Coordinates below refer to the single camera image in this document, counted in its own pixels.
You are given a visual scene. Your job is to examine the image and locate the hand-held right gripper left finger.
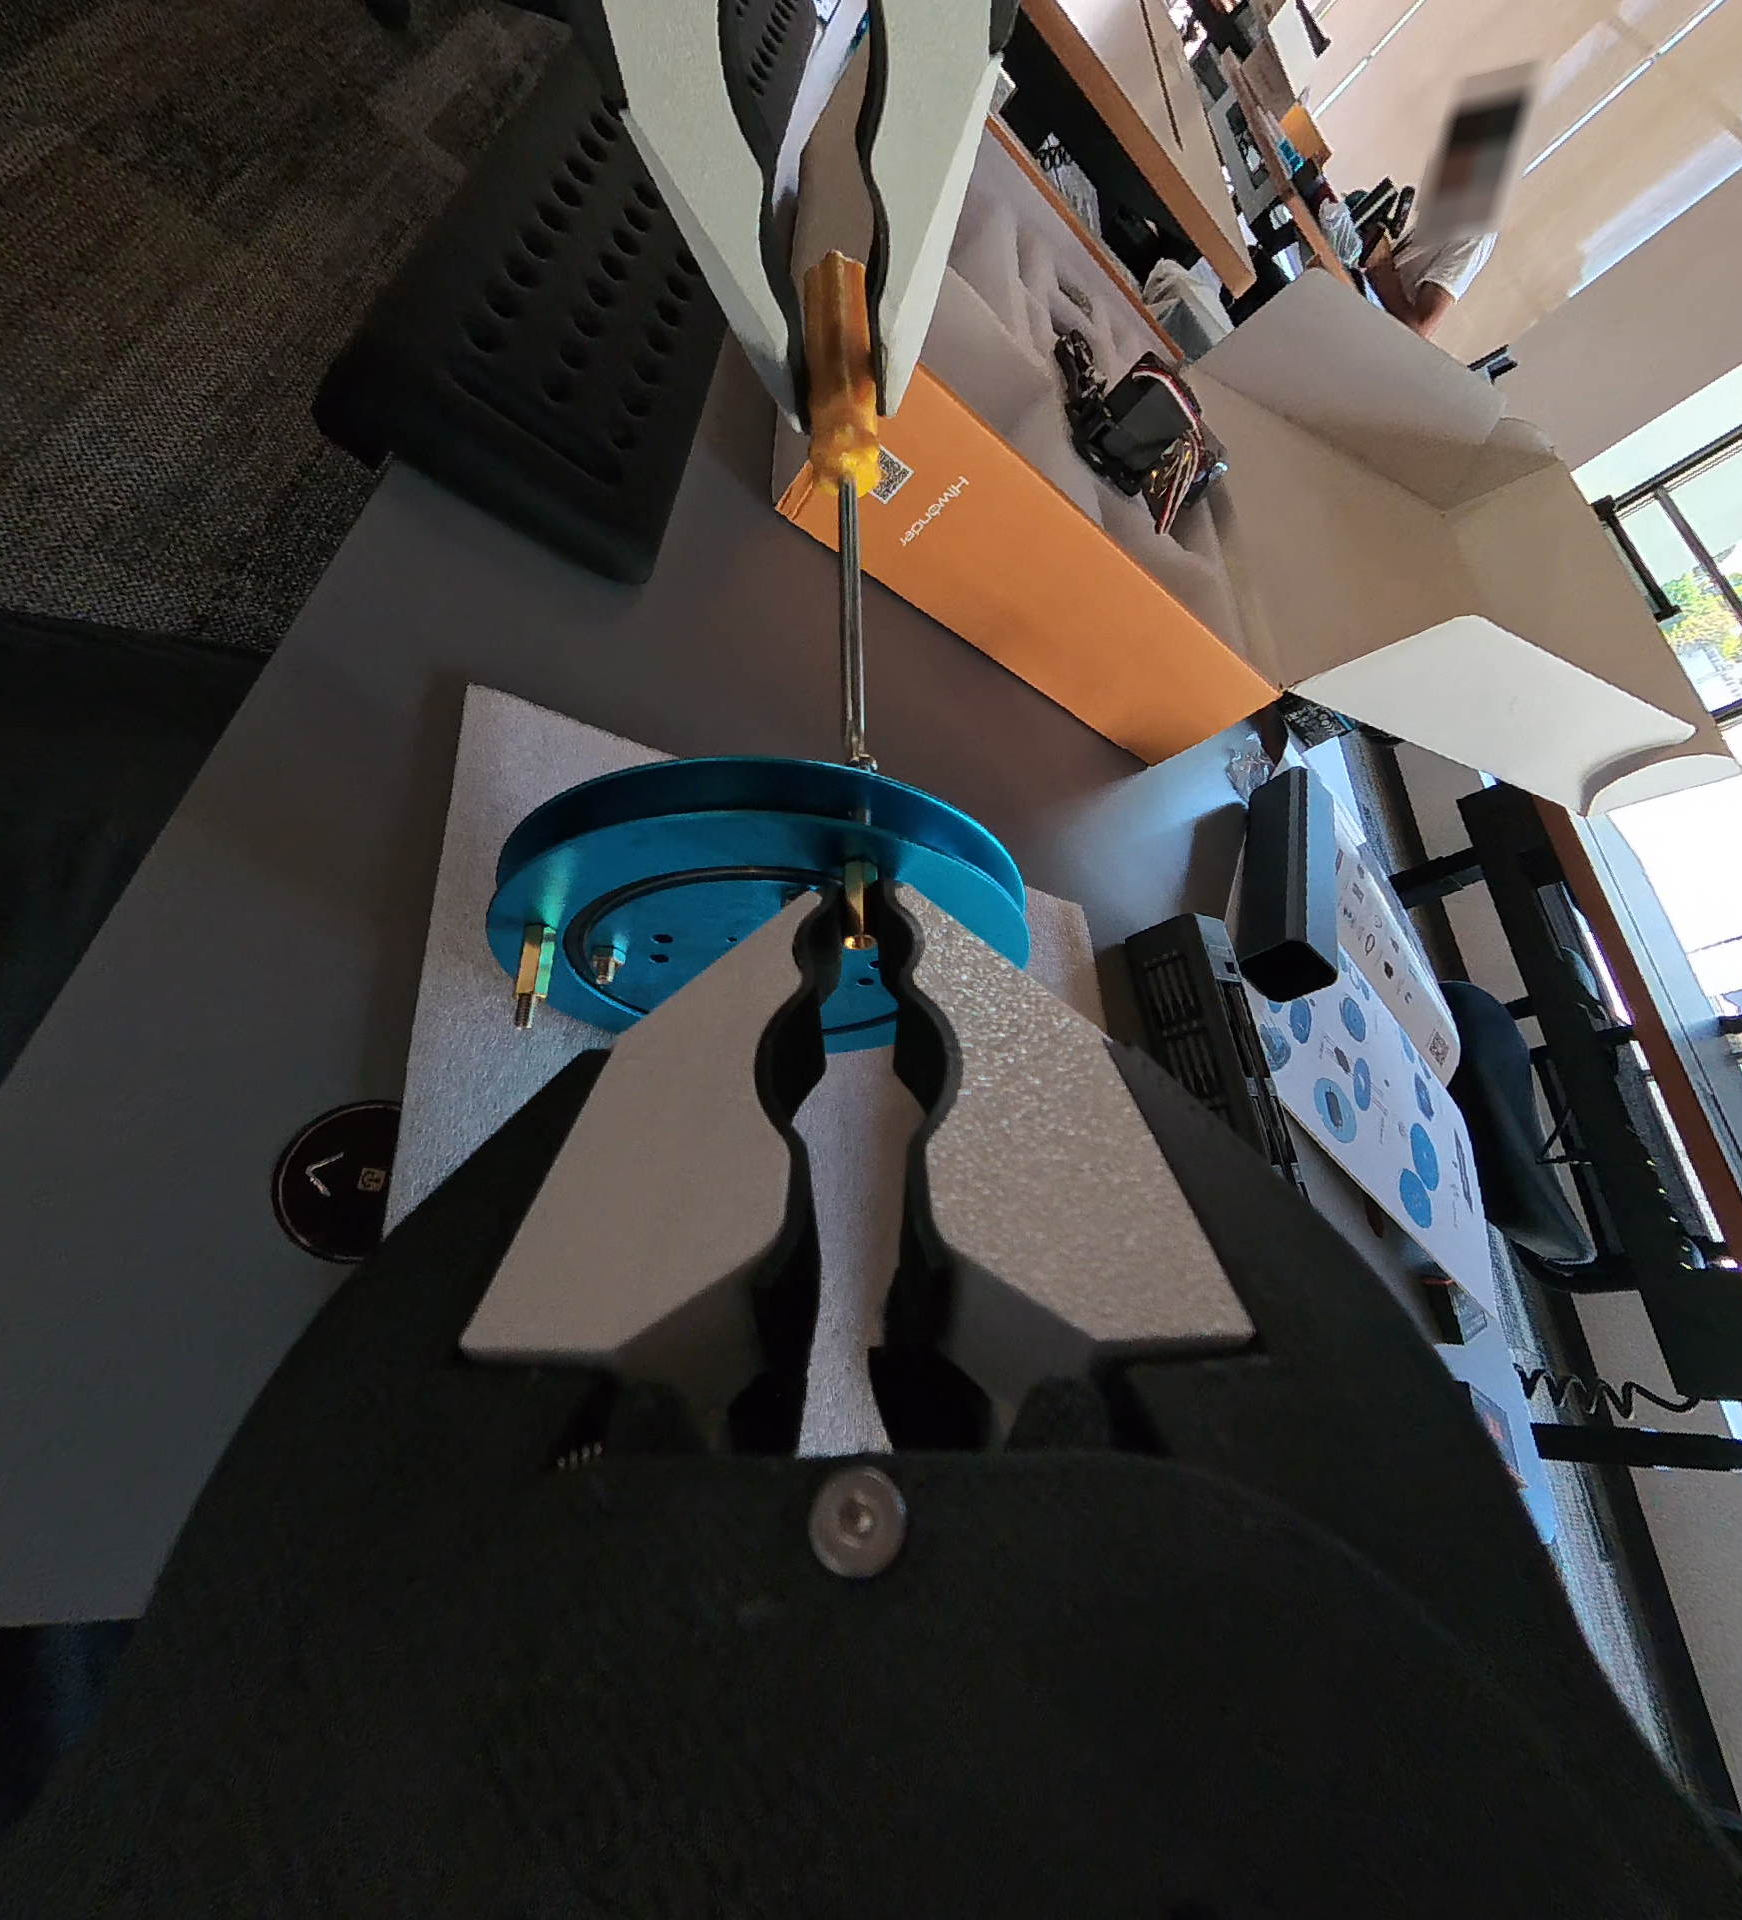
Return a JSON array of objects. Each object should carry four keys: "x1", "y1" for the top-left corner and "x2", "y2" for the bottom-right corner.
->
[{"x1": 457, "y1": 886, "x2": 831, "y2": 1454}]

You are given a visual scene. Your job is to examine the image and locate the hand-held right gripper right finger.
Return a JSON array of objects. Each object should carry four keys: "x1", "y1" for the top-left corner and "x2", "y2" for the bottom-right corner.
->
[{"x1": 869, "y1": 877, "x2": 1259, "y2": 1454}]

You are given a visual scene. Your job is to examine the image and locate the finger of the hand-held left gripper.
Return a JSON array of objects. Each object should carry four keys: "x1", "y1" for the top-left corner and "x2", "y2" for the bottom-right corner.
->
[
  {"x1": 861, "y1": 0, "x2": 1026, "y2": 421},
  {"x1": 598, "y1": 0, "x2": 813, "y2": 430}
]

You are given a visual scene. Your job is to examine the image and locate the yellow-handled screwdriver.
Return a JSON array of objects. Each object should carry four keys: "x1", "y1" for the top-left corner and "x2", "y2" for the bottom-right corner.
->
[{"x1": 802, "y1": 247, "x2": 910, "y2": 775}]

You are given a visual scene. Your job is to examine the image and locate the blue round metal turntable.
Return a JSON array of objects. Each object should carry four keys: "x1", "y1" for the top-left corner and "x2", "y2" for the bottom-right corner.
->
[{"x1": 486, "y1": 754, "x2": 1035, "y2": 1055}]

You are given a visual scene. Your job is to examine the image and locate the wooden table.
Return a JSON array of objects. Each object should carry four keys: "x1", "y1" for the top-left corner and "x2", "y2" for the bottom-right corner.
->
[{"x1": 1014, "y1": 0, "x2": 1262, "y2": 296}]

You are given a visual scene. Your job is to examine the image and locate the white foam sheet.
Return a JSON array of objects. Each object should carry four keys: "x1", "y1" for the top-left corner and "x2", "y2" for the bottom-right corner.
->
[{"x1": 384, "y1": 685, "x2": 1114, "y2": 1456}]

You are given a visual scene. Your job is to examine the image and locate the black screwdriver bit case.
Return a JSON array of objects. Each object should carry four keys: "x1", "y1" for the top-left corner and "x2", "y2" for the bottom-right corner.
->
[{"x1": 1123, "y1": 914, "x2": 1308, "y2": 1188}]

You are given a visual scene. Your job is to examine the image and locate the black perforated foam pad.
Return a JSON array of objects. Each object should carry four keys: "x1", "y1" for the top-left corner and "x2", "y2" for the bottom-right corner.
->
[{"x1": 314, "y1": 0, "x2": 828, "y2": 584}]

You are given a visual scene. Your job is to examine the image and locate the printed instruction sheet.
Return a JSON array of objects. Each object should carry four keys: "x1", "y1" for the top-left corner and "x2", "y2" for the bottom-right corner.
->
[{"x1": 1238, "y1": 781, "x2": 1504, "y2": 1323}]

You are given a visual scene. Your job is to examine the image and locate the black rectangular case sleeve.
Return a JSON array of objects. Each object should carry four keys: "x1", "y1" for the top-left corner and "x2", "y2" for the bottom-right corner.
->
[{"x1": 1229, "y1": 765, "x2": 1342, "y2": 1004}]

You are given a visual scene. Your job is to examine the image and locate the dark blue office chair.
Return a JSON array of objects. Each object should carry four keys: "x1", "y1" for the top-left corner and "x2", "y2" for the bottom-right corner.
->
[{"x1": 1441, "y1": 978, "x2": 1599, "y2": 1292}]

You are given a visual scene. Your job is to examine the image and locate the orange cardboard box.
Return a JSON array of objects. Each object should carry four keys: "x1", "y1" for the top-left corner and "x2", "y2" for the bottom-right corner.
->
[{"x1": 773, "y1": 113, "x2": 1742, "y2": 819}]

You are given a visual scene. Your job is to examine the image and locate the person's jeans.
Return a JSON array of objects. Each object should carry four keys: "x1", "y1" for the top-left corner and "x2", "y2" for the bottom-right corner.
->
[{"x1": 0, "y1": 599, "x2": 272, "y2": 1920}]

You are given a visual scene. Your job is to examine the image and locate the coiled black cable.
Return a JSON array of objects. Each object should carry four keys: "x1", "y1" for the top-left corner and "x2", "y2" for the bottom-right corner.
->
[{"x1": 1516, "y1": 1357, "x2": 1706, "y2": 1425}]

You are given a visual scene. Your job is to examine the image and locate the brown table with black frame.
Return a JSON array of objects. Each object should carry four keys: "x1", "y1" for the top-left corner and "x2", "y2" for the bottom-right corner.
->
[{"x1": 1389, "y1": 781, "x2": 1742, "y2": 1480}]

